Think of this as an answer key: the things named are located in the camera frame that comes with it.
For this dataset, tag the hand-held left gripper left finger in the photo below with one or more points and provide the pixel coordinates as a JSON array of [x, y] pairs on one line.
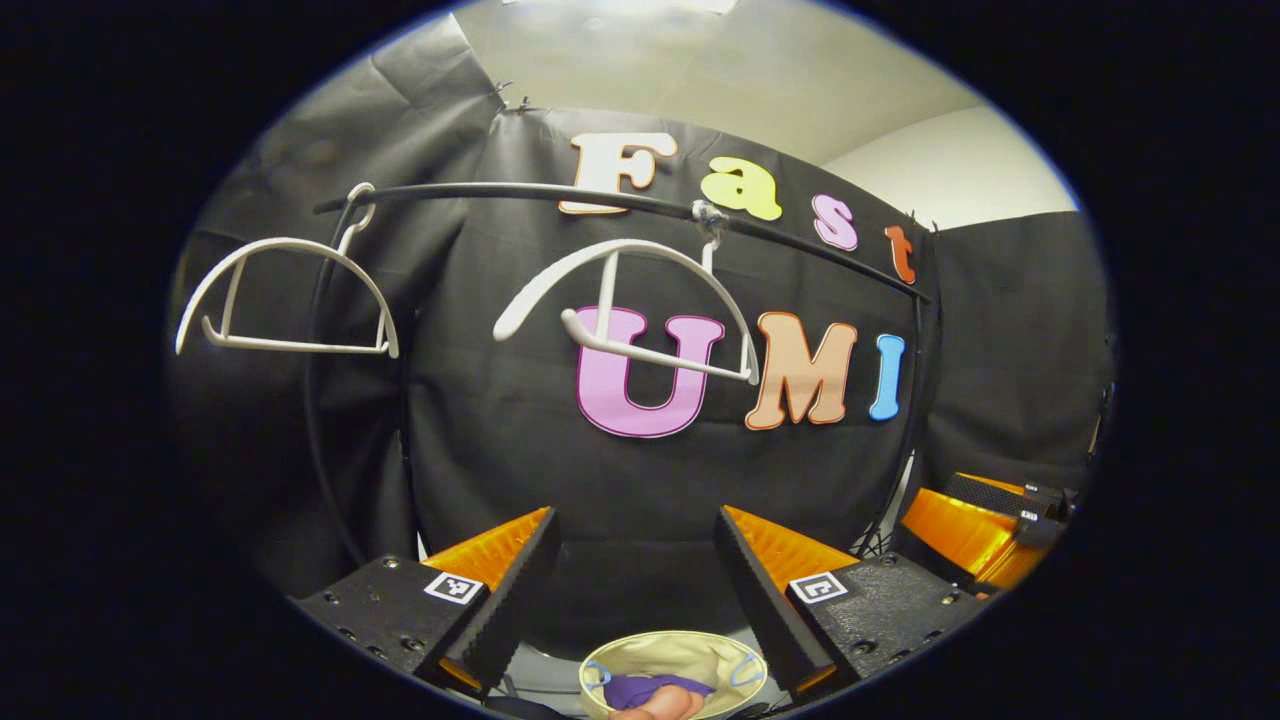
[[520, 600]]

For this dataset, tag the white clothes hanger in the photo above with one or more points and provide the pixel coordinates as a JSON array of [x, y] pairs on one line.
[[607, 285], [300, 346]]

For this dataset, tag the black backdrop cloth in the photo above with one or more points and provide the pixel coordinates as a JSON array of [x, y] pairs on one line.
[[520, 440]]

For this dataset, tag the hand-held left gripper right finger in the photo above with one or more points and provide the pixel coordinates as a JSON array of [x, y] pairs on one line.
[[760, 600]]

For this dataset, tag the black clothes rack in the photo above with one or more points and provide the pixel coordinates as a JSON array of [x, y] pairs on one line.
[[500, 190]]

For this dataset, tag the purple ribbed shirt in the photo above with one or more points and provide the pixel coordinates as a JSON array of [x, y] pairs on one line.
[[640, 690]]

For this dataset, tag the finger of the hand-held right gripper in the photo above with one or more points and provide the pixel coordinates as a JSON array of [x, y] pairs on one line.
[[990, 495], [1040, 530]]

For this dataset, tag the beige laundry hamper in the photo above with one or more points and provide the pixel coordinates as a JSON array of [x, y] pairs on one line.
[[680, 655]]

